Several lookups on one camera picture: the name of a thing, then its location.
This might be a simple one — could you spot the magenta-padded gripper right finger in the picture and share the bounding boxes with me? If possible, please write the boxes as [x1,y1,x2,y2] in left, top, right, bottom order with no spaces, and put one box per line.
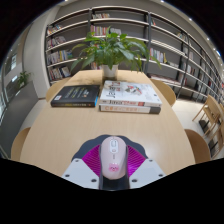
[126,145,167,190]

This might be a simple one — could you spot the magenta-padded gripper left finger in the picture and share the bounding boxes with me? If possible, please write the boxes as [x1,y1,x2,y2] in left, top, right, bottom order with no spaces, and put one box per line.
[61,144,102,190]

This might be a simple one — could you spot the pink computer mouse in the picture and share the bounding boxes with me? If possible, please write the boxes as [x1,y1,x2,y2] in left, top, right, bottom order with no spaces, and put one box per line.
[99,135,129,180]

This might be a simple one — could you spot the white book orange spine text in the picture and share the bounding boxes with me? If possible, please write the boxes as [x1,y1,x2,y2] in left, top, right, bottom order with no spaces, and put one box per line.
[98,103,162,115]

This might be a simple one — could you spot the black book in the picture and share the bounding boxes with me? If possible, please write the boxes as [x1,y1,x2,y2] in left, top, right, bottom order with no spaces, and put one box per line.
[50,84,101,108]

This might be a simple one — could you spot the large white illustrated book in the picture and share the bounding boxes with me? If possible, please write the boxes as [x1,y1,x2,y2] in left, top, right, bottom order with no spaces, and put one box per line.
[99,79,163,108]

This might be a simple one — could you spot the small green background plant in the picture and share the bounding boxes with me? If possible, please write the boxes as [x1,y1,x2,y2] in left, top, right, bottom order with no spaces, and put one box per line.
[16,70,32,88]

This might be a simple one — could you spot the green potted plant white pot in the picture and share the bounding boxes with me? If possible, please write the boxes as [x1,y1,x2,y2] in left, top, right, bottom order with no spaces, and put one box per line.
[69,27,161,80]

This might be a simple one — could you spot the ceiling lights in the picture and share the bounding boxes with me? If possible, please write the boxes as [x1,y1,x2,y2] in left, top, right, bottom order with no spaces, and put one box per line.
[171,6,223,58]

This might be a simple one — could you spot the grey bookshelf unit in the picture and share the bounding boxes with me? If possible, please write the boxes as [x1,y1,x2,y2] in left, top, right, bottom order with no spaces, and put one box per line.
[44,5,224,101]

